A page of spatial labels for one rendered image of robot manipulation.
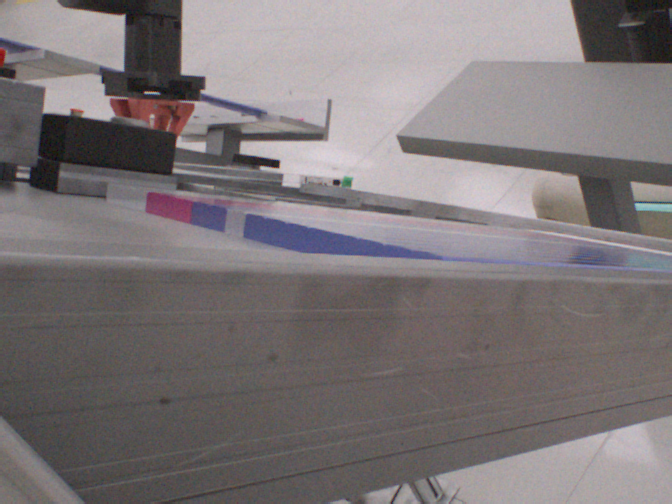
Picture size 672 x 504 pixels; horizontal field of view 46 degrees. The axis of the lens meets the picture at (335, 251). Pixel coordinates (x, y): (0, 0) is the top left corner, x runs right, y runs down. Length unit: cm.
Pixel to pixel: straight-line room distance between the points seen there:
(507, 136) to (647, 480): 64
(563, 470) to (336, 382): 136
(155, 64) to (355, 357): 64
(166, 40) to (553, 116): 66
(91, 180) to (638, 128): 87
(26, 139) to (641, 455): 126
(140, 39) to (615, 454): 111
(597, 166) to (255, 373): 102
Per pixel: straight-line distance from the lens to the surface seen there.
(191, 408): 17
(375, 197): 99
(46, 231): 29
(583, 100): 130
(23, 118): 49
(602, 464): 154
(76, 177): 49
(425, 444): 23
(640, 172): 115
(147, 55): 82
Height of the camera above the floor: 124
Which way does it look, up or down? 33 degrees down
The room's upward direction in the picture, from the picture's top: 27 degrees counter-clockwise
